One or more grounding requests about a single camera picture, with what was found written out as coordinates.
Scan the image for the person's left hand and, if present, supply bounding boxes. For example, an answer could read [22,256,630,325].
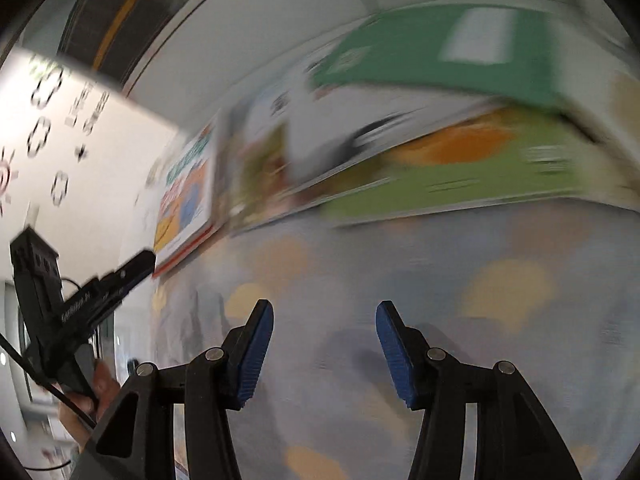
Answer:
[57,360,123,453]

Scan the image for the light green book orange picture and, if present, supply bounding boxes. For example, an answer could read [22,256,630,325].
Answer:
[320,107,608,228]

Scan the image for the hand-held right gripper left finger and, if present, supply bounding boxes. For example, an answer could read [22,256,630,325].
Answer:
[72,299,275,480]

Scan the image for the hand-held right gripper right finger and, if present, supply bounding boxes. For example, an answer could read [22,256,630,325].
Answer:
[375,300,583,480]

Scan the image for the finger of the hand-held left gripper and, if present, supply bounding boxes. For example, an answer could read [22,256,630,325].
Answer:
[95,250,157,311]

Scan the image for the white book tan patch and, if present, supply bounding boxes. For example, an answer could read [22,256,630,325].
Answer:
[560,67,638,201]

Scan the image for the stack of illustrated books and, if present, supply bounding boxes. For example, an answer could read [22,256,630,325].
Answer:
[151,122,219,279]

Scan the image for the row of black books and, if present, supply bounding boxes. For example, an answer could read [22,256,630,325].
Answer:
[60,0,201,83]

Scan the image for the black wall decals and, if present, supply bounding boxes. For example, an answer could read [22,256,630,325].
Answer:
[0,57,108,211]

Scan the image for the white bookshelf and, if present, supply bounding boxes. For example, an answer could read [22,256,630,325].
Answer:
[57,0,501,106]

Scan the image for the green notebook white label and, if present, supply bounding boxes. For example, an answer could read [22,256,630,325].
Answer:
[307,4,573,113]

